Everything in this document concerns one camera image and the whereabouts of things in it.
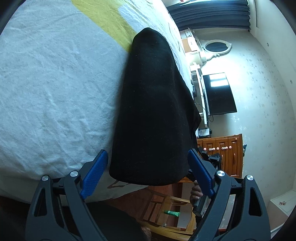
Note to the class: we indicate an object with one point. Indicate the patterned white bed sheet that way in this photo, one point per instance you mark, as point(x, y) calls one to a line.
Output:
point(62, 64)

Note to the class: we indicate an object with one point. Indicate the white oval vanity mirror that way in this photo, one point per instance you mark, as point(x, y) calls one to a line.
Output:
point(214, 48)

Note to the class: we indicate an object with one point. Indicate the dark blue right curtain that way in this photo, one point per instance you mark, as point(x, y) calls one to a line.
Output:
point(211, 14)

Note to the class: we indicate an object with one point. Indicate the black pants with studs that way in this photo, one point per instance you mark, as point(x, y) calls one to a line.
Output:
point(157, 117)

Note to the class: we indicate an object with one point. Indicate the black flat television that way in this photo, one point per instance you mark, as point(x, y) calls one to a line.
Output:
point(218, 94)

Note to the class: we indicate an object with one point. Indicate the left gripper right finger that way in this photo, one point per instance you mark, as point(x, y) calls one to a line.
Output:
point(236, 212)

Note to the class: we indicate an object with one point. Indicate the wooden cabinet with knobs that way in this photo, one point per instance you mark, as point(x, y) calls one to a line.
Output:
point(230, 148)

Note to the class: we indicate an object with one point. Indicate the wooden chair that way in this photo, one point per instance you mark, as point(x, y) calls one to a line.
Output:
point(157, 211)

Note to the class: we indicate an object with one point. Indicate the person's right hand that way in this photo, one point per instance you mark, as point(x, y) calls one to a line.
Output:
point(196, 193)

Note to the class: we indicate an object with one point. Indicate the green tube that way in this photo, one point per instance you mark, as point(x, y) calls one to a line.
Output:
point(172, 213)

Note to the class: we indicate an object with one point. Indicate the white dresser shelf unit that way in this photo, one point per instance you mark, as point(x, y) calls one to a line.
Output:
point(196, 59)

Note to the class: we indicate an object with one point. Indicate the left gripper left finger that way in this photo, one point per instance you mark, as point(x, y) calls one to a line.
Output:
point(45, 219)

